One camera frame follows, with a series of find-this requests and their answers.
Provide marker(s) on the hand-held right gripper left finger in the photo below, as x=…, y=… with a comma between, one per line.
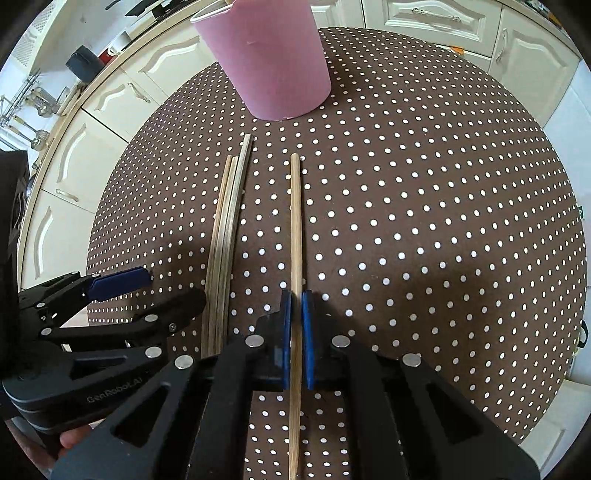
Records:
x=286, y=341

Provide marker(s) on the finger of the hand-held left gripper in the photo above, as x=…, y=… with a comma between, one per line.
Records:
x=120, y=281
x=171, y=314

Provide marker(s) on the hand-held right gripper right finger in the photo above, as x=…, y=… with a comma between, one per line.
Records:
x=308, y=341

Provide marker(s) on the wooden chopstick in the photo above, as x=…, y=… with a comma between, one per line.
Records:
x=217, y=249
x=296, y=230
x=225, y=249

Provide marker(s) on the bundle of wooden sticks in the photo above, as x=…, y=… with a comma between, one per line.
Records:
x=240, y=184

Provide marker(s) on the pink cup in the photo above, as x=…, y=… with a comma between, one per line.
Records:
x=268, y=60

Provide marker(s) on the person's left hand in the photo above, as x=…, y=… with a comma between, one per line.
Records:
x=76, y=437

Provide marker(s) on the black appliance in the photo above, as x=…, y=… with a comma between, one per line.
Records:
x=11, y=217

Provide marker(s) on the cream kitchen cabinet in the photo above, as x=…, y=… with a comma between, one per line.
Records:
x=69, y=152

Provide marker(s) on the brown polka-dot tablecloth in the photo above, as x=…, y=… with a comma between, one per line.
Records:
x=415, y=207

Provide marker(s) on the beige kitchen countertop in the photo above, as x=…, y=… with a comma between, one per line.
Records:
x=92, y=90

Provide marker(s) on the black box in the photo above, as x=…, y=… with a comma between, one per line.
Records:
x=83, y=62

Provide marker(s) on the red mug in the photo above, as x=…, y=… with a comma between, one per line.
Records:
x=105, y=55

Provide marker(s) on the white mug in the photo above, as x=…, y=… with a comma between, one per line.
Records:
x=121, y=41

